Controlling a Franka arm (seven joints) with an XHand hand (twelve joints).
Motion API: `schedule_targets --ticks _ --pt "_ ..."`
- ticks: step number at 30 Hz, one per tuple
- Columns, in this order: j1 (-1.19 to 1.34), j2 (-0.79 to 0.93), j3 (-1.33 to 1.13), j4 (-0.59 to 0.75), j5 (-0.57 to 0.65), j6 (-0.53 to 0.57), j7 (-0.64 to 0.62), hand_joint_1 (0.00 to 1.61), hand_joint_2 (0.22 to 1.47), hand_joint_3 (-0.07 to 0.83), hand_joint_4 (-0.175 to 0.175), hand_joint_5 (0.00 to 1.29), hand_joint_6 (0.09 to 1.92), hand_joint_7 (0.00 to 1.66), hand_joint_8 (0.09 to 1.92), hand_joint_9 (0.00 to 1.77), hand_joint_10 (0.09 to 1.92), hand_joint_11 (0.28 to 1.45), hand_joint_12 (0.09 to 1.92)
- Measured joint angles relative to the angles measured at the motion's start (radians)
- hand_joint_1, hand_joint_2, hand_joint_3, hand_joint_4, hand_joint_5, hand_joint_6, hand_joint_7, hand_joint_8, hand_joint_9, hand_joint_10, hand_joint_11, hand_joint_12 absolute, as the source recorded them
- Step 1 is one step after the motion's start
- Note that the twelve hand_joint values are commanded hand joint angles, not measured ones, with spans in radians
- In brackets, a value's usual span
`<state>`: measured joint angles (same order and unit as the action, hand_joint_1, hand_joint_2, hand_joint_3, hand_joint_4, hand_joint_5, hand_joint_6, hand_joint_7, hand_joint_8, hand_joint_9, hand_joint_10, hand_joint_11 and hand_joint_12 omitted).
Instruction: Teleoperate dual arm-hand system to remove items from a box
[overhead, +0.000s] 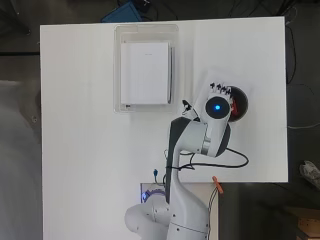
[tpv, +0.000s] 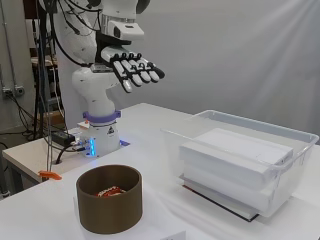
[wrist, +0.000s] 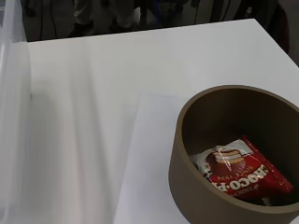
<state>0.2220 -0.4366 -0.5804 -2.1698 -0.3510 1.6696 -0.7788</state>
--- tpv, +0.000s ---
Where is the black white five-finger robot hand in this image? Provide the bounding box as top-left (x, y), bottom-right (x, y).
top-left (94, 43), bottom-right (166, 94)

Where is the red white small item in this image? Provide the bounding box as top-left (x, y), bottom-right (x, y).
top-left (96, 185), bottom-right (127, 198)

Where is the black power adapter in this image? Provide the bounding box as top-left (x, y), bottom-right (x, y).
top-left (50, 130), bottom-right (76, 147)

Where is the white hanging sheet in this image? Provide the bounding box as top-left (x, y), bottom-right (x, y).
top-left (54, 0), bottom-right (320, 144)

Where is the orange clamp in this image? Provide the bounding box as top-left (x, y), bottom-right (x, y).
top-left (38, 170), bottom-right (63, 181)

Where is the white side table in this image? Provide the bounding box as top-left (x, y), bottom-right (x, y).
top-left (1, 128), bottom-right (92, 198)

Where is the brown round tub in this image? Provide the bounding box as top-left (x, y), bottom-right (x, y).
top-left (75, 164), bottom-right (144, 235)

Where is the black edged flat book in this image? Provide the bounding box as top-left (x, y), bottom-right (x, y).
top-left (179, 175), bottom-right (261, 223)

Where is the clear plastic box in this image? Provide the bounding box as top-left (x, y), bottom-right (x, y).
top-left (160, 109), bottom-right (320, 218)

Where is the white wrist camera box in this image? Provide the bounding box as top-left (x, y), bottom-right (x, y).
top-left (101, 14), bottom-right (145, 42)

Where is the hanging dark cable bundle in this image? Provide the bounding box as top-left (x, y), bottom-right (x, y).
top-left (32, 0), bottom-right (57, 168)

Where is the grey wall outlet box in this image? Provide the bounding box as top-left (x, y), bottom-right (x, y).
top-left (1, 84), bottom-right (26, 98)

